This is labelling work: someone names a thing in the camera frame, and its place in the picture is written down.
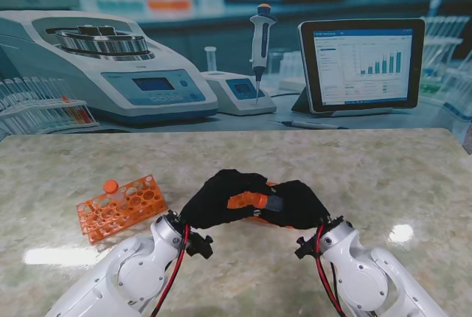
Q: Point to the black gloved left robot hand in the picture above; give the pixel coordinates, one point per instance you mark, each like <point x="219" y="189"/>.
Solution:
<point x="210" y="202"/>

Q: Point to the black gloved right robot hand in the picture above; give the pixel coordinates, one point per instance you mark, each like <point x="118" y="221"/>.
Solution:
<point x="302" y="206"/>

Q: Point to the clear plastic test tube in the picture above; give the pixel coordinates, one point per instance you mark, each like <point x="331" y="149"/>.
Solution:
<point x="274" y="203"/>
<point x="118" y="200"/>

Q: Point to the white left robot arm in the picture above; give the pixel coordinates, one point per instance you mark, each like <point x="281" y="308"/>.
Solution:
<point x="121" y="276"/>

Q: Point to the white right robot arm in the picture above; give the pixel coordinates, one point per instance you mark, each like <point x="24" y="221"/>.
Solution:
<point x="372" y="276"/>

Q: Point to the orange test tube rack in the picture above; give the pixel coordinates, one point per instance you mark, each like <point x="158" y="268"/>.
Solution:
<point x="121" y="210"/>
<point x="241" y="201"/>

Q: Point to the printed laboratory backdrop poster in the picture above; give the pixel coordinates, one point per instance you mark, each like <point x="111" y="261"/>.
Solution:
<point x="236" y="55"/>

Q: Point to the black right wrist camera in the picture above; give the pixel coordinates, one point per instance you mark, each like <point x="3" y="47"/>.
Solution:
<point x="306" y="247"/>

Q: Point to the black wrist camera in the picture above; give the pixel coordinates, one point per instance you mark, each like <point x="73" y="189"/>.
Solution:
<point x="306" y="247"/>
<point x="201" y="246"/>

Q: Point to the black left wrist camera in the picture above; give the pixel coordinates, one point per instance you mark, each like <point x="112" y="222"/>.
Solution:
<point x="201" y="246"/>

